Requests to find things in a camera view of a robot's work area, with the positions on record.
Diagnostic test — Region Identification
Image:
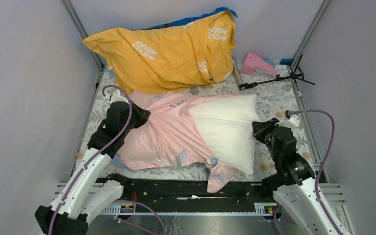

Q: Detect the yellow Mickey Mouse pillow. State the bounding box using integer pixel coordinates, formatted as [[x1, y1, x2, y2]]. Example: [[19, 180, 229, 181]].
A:
[[83, 10, 236, 94]]

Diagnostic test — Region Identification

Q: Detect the metal cylinder rod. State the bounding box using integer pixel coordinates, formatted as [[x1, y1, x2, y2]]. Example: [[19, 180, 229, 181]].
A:
[[232, 58, 245, 91]]

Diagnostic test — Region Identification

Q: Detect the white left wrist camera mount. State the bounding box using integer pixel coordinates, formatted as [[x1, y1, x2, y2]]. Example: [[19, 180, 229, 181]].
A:
[[102, 89, 129, 104]]

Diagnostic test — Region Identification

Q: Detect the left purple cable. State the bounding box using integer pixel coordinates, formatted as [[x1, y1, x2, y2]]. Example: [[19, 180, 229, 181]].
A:
[[47, 85, 166, 235]]

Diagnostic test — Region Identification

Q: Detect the pink wedge block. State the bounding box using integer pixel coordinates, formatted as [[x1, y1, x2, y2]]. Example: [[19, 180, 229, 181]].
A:
[[239, 51, 278, 77]]

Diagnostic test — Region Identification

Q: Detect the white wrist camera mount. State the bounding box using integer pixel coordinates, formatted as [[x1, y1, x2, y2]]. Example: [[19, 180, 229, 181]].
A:
[[276, 115, 301, 129], [102, 89, 129, 104]]

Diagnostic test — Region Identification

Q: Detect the blue cloth behind pillow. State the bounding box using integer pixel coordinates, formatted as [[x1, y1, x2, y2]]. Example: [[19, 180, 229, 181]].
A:
[[145, 7, 238, 30]]

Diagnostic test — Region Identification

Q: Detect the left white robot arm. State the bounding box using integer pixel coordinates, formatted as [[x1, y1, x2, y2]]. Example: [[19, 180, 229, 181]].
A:
[[35, 101, 151, 235]]

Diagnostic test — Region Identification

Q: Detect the blue Elsa pillowcase pink inside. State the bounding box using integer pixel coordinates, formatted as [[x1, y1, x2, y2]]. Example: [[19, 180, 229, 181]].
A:
[[113, 92, 238, 193]]

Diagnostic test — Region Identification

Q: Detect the white pillow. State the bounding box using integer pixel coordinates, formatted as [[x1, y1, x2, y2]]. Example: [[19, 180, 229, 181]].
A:
[[189, 94, 260, 175]]

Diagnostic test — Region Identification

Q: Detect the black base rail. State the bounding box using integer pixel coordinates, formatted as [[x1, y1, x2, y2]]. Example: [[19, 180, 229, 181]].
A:
[[87, 175, 294, 215]]

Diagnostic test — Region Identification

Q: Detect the floral patterned mat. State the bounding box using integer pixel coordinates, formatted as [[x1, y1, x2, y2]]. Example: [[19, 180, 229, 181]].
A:
[[72, 75, 298, 181]]

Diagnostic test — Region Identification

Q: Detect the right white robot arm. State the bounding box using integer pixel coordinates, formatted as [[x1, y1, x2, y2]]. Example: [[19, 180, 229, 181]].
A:
[[252, 115, 351, 235]]

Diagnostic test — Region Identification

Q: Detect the black tripod stand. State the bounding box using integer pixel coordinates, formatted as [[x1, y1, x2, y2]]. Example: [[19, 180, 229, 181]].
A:
[[236, 54, 316, 91]]

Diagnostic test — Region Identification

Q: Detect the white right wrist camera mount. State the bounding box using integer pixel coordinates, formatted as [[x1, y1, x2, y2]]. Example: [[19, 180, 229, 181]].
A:
[[276, 115, 301, 129]]

